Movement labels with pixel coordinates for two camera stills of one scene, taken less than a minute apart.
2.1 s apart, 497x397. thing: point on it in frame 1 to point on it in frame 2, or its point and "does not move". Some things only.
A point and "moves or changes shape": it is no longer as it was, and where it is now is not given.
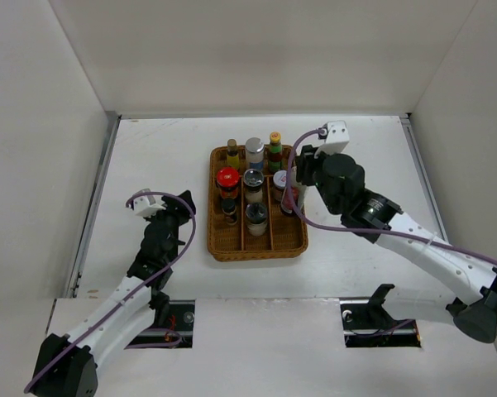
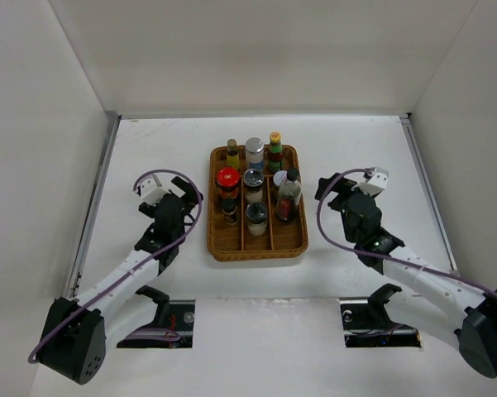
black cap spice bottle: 229,210 does not move
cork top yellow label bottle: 232,157 does not move
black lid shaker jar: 256,214 does not move
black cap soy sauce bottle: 298,193 moves or changes shape
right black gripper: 306,162 to 343,186
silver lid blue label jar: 254,150 does not move
